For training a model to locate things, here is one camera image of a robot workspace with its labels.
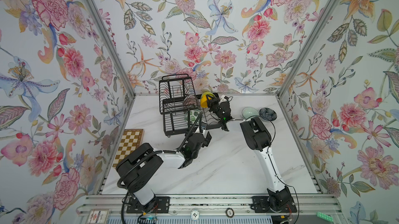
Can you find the yellow bowl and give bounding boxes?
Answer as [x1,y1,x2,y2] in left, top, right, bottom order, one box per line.
[200,95,215,108]

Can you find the pale celadon bowl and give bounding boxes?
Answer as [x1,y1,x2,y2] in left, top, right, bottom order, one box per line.
[242,107,259,120]

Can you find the green leaf pattern bowl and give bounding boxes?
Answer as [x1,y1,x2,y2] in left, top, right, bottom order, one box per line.
[184,110,202,126]

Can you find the pink striped bowl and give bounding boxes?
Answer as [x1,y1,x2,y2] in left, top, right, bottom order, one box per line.
[183,95,200,110]

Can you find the black wire dish rack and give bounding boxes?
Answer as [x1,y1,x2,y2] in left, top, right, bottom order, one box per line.
[159,74,232,137]

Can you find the dark blue grey bowl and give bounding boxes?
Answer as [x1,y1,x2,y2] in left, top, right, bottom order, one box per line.
[259,108,277,122]

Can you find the lime green bowl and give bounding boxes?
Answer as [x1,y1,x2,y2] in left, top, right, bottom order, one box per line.
[202,92,215,97]

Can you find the black white patterned bowl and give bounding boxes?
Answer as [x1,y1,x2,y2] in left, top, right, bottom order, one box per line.
[190,106,202,115]

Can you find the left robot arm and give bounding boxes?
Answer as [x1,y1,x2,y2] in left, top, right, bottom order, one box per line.
[116,130,212,206]

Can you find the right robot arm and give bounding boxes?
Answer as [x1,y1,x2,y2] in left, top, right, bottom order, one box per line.
[201,93,297,213]

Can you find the wooden chessboard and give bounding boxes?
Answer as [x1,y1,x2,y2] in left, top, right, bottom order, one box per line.
[112,129,144,168]

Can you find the white round knob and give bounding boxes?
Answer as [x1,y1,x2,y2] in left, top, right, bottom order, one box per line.
[190,210,200,221]

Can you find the red white label sticker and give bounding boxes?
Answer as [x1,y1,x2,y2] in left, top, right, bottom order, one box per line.
[85,209,111,224]

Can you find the green connector block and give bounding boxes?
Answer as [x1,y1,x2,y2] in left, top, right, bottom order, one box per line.
[316,212,334,223]

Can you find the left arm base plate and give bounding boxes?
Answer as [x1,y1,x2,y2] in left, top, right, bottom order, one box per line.
[126,196,170,214]

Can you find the black ring marker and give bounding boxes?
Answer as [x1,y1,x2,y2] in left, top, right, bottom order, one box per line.
[225,208,235,218]

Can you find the left black corrugated cable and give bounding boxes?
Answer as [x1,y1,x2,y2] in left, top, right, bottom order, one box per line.
[116,111,203,190]

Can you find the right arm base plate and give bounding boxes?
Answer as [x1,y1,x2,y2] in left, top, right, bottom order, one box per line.
[250,196,298,214]

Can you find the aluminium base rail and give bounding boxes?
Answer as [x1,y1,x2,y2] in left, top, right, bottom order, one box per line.
[77,194,347,224]

